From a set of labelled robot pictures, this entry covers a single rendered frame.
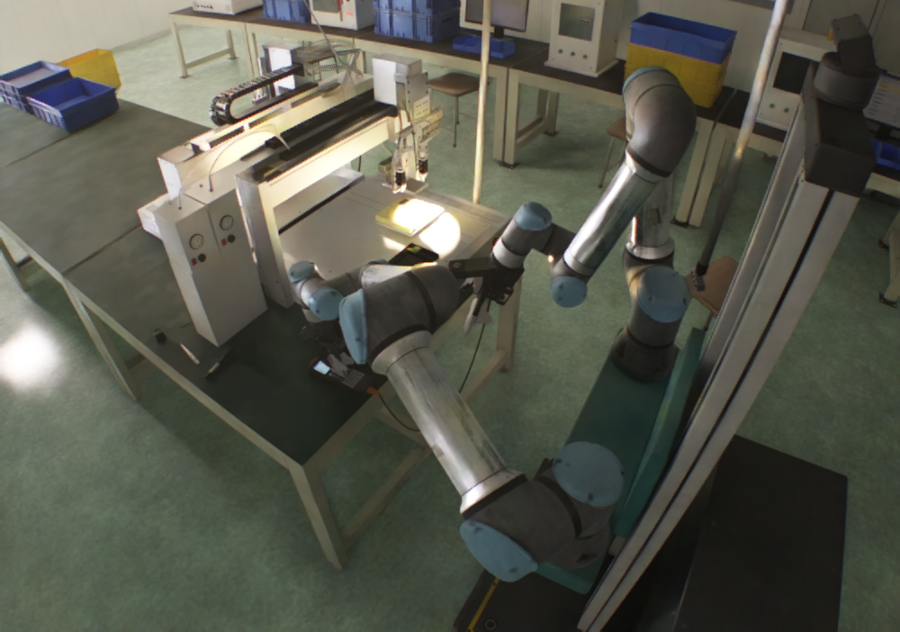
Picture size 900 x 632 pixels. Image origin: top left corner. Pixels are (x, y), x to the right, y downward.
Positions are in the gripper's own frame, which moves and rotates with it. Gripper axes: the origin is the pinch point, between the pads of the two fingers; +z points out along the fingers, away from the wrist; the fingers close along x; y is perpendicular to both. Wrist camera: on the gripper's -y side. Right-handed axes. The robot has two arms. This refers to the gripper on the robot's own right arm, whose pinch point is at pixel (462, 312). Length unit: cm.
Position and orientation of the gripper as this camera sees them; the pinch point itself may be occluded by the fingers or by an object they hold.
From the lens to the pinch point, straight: 144.6
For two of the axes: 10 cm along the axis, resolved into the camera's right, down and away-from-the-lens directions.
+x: -0.3, -7.0, 7.2
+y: 9.1, 2.8, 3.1
